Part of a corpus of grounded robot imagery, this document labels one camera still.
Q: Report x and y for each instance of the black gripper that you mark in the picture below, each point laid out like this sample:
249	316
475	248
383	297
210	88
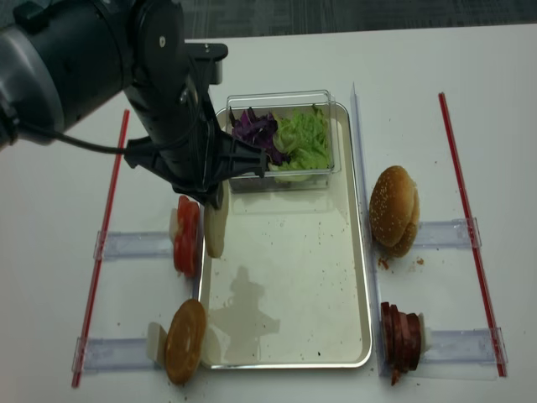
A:
175	149

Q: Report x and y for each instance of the bun slice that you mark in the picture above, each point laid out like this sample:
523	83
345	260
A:
183	345
215	221

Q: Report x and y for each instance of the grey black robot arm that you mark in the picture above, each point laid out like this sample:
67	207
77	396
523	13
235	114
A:
61	62

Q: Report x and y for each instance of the white pusher block tomato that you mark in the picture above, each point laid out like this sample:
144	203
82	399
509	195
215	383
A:
173	224

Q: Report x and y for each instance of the red tomato slices stack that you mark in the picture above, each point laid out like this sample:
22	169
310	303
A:
185	240

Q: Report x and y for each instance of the green lettuce leaves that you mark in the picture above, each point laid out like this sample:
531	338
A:
303	136

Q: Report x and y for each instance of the dark meat patties stack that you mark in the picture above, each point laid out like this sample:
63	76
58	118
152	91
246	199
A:
403	340

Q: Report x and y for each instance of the white pusher block patties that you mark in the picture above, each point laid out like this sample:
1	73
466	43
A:
425	335

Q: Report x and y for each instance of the purple cabbage leaves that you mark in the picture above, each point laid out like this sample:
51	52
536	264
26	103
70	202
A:
259	131

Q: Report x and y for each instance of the clear plastic salad box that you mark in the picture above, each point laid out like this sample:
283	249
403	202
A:
283	104

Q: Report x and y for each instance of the left red strip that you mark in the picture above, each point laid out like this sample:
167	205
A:
100	247

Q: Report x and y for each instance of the red strip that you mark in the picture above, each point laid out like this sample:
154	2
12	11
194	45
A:
499	354
100	247

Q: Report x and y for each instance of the silver metal tray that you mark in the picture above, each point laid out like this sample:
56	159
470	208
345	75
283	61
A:
290	290

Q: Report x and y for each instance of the white pusher block buns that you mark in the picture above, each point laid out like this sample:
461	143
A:
155	343

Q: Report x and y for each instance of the sesame top bun front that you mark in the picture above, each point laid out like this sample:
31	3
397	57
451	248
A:
394	203

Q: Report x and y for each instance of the sesame bun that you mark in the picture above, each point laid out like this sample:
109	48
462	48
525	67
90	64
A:
394	203
404	245

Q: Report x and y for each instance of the sesame top bun rear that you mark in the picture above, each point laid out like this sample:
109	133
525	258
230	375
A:
404	245

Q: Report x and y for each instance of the right red strip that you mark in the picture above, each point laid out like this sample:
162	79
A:
499	354

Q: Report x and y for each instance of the left clear vertical rail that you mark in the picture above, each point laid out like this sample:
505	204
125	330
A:
197	280

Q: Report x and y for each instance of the clear vertical rail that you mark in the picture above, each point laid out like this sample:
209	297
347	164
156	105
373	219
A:
197	280
366	235

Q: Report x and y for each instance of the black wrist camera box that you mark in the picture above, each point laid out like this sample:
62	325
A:
208	58

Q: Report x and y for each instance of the clear rail behind tomato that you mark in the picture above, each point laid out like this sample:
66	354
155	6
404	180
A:
137	245

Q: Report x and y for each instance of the right clear vertical rail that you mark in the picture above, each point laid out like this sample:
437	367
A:
366	235

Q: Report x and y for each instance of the clear rail behind sesame buns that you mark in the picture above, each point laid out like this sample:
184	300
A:
460	233

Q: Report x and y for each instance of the clear rail behind patties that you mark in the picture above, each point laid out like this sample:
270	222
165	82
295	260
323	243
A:
461	347

